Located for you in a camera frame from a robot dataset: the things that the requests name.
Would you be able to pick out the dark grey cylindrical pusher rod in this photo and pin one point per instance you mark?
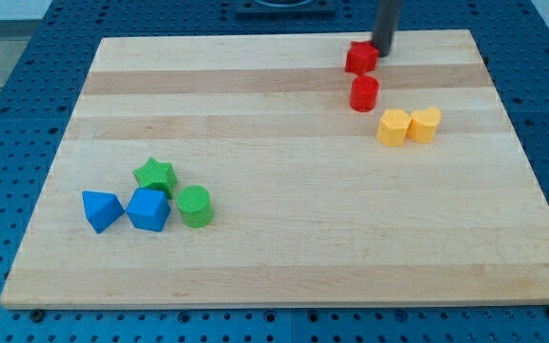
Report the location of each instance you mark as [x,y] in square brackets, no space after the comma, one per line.
[385,26]

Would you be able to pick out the red star block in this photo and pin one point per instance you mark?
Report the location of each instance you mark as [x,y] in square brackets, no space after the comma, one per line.
[361,57]

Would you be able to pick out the green star block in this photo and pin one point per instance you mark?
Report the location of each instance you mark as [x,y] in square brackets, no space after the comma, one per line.
[156,175]

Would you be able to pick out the red cylinder block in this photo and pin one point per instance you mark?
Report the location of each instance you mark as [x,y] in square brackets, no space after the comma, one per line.
[364,92]

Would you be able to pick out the yellow heart block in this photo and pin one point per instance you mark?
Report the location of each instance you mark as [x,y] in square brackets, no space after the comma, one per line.
[424,124]

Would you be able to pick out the yellow hexagon block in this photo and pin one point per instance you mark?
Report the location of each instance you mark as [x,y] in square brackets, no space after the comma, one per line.
[392,127]

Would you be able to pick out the light wooden board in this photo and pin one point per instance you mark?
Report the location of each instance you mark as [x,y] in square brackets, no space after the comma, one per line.
[309,208]

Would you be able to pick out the green cylinder block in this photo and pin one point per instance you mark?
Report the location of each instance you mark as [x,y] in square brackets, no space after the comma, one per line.
[195,206]

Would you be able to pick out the blue cube block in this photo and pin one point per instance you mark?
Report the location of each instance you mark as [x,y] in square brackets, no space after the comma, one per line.
[148,210]

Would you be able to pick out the blue triangle block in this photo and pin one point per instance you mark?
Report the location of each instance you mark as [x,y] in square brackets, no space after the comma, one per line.
[101,209]

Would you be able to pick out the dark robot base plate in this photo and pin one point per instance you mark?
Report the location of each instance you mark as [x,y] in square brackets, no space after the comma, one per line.
[250,8]

